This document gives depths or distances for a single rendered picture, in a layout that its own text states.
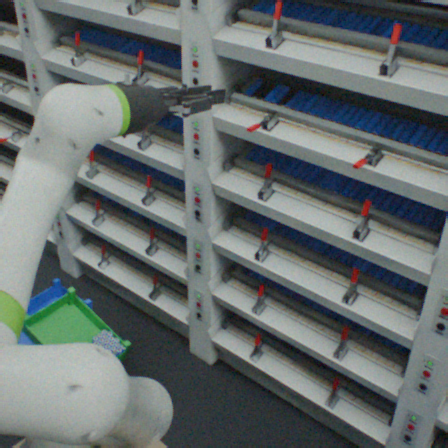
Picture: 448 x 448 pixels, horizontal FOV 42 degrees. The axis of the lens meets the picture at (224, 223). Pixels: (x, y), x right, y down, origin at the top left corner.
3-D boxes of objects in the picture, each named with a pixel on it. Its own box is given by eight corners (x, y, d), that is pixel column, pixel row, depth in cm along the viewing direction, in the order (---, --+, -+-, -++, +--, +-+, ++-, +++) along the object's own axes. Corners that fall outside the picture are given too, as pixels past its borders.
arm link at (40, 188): (36, 302, 80) (-44, 271, 77) (12, 338, 88) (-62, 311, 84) (95, 140, 105) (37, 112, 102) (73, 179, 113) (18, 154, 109)
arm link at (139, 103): (93, 133, 106) (128, 148, 101) (95, 69, 101) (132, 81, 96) (118, 129, 111) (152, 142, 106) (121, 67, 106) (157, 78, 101)
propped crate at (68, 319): (128, 356, 192) (131, 343, 187) (80, 393, 179) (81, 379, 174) (70, 300, 203) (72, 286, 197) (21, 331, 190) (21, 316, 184)
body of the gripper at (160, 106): (153, 92, 102) (188, 87, 109) (121, 81, 106) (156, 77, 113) (151, 133, 105) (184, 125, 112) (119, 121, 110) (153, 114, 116)
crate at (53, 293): (22, 365, 188) (18, 347, 184) (-12, 337, 199) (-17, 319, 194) (94, 318, 208) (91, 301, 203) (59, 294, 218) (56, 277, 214)
